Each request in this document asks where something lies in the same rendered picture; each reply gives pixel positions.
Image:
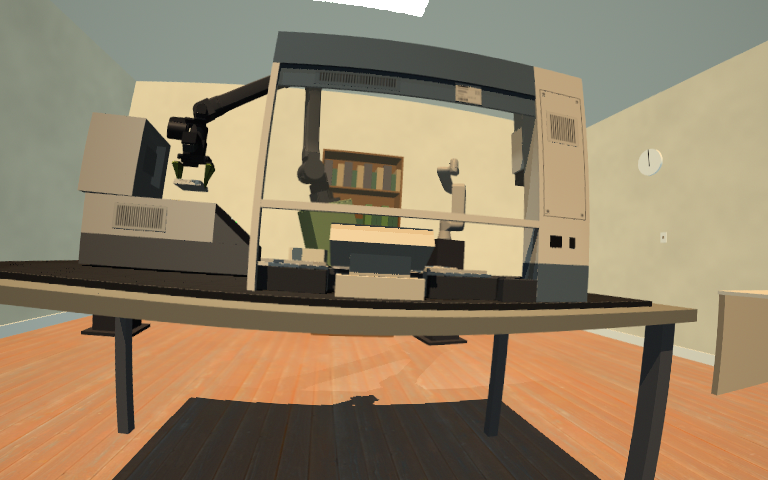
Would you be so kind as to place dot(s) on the beige benchtop instrument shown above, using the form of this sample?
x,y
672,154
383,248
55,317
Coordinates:
x,y
141,232

